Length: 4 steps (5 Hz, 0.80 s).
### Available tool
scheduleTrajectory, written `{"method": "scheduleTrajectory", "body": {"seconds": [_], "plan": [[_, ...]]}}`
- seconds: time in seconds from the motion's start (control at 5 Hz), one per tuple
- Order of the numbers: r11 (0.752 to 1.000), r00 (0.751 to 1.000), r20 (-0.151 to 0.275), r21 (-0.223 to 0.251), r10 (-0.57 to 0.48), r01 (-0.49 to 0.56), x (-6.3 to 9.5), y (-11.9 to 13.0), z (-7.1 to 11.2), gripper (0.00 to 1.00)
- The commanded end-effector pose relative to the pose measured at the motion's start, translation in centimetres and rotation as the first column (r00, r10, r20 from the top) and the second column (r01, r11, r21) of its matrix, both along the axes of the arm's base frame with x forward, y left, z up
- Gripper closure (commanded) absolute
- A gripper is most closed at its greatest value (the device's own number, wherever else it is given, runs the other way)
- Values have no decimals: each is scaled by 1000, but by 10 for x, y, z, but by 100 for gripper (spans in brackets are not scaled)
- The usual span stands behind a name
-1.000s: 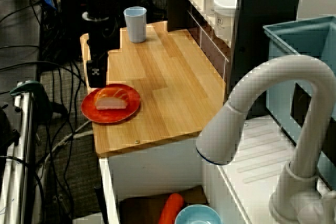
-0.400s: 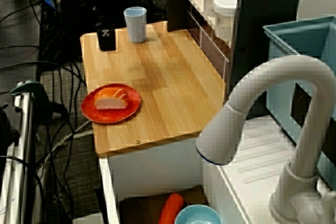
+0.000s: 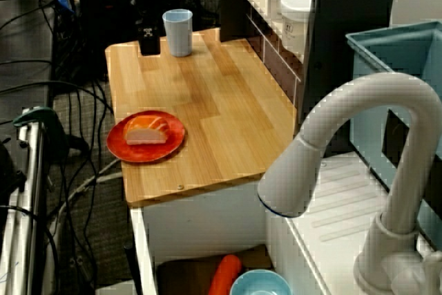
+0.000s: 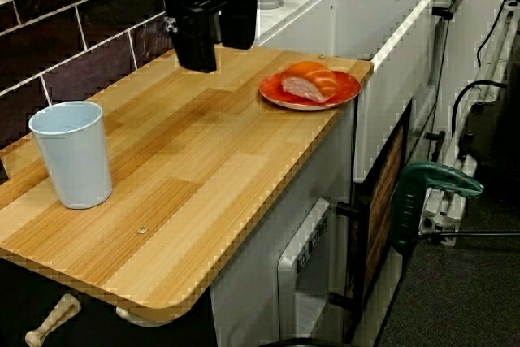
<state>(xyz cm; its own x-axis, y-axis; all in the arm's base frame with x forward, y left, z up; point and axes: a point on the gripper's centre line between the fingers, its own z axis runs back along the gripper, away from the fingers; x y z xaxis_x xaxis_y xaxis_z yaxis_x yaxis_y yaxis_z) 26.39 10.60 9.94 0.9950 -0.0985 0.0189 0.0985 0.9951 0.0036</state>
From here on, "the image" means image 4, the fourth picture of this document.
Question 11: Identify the light blue plastic cup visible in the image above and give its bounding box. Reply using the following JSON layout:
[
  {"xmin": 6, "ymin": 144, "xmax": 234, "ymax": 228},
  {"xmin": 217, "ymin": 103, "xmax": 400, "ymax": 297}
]
[{"xmin": 28, "ymin": 100, "xmax": 114, "ymax": 210}]

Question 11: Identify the red round plate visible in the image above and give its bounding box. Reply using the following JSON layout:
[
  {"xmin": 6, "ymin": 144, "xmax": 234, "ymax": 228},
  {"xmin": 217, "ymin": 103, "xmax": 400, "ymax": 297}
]
[{"xmin": 258, "ymin": 67, "xmax": 362, "ymax": 111}]

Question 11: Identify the white toy kitchen unit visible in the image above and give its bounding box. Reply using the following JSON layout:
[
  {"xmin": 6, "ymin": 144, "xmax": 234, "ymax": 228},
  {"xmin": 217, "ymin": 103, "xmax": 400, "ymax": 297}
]
[{"xmin": 209, "ymin": 0, "xmax": 468, "ymax": 347}]

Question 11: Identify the black framed wooden door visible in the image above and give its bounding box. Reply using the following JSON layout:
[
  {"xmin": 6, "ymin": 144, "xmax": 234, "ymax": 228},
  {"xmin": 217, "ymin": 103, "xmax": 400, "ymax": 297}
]
[{"xmin": 343, "ymin": 98, "xmax": 414, "ymax": 342}]

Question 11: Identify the green metal clamp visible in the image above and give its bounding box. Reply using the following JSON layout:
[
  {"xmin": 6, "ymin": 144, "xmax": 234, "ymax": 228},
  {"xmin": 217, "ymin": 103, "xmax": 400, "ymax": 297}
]
[{"xmin": 389, "ymin": 161, "xmax": 486, "ymax": 251}]

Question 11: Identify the grey dispenser panel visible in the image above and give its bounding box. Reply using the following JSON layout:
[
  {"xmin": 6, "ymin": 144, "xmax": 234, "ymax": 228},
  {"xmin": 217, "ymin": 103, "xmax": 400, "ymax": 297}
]
[{"xmin": 277, "ymin": 197, "xmax": 332, "ymax": 347}]

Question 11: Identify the black cabinet front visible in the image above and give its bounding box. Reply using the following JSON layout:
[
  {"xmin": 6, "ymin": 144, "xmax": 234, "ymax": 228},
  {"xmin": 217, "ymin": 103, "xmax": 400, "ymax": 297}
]
[{"xmin": 0, "ymin": 255, "xmax": 216, "ymax": 347}]

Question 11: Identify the black door handle bar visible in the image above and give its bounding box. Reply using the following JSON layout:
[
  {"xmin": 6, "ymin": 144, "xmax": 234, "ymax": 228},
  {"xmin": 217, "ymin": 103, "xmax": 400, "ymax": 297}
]
[{"xmin": 327, "ymin": 199, "xmax": 365, "ymax": 312}]

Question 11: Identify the black oven handle bar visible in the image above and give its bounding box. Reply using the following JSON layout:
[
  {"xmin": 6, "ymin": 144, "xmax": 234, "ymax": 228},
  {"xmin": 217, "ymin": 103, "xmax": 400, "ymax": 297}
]
[{"xmin": 431, "ymin": 0, "xmax": 471, "ymax": 21}]

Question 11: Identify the thick black cable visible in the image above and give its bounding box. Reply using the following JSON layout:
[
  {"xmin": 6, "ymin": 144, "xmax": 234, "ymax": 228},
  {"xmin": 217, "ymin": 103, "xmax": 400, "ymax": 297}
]
[{"xmin": 451, "ymin": 80, "xmax": 509, "ymax": 137}]

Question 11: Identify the aluminium frame rail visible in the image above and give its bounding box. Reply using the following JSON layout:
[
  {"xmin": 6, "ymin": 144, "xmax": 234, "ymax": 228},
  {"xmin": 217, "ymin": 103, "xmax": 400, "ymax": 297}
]
[{"xmin": 420, "ymin": 0, "xmax": 520, "ymax": 247}]

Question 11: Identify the cream wooden peg handle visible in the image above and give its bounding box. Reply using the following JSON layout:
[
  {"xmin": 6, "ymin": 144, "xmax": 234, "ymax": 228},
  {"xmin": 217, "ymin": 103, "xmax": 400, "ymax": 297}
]
[
  {"xmin": 24, "ymin": 293, "xmax": 82, "ymax": 347},
  {"xmin": 115, "ymin": 305, "xmax": 176, "ymax": 328}
]

